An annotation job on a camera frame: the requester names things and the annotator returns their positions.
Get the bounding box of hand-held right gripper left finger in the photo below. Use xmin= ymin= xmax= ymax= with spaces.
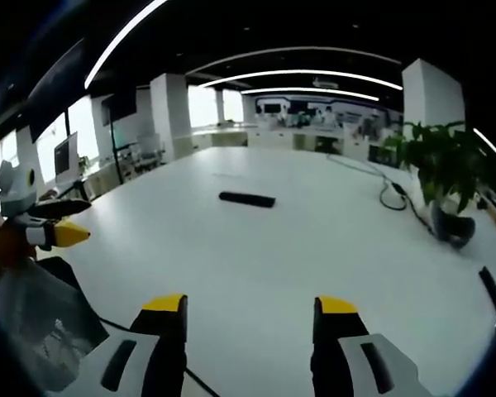
xmin=61 ymin=294 xmax=188 ymax=397

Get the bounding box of thin black cable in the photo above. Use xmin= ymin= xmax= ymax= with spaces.
xmin=97 ymin=315 xmax=222 ymax=397

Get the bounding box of black flat device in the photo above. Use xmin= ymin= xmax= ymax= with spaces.
xmin=478 ymin=265 xmax=496 ymax=315

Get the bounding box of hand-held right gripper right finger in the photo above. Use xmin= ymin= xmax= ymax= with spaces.
xmin=310 ymin=295 xmax=435 ymax=397

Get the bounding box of black plant pot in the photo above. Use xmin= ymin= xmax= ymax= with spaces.
xmin=431 ymin=203 xmax=476 ymax=250

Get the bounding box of green potted plant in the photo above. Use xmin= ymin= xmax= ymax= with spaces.
xmin=382 ymin=120 xmax=491 ymax=213

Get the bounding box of computer monitor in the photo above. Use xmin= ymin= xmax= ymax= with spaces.
xmin=53 ymin=132 xmax=79 ymax=177

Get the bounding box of person's left hand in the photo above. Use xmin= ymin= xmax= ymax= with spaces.
xmin=0 ymin=214 xmax=35 ymax=282

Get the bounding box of grey mesh office chair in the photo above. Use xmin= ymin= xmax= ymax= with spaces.
xmin=0 ymin=256 xmax=110 ymax=393

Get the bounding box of black remote control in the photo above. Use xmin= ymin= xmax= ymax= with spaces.
xmin=218 ymin=190 xmax=277 ymax=209

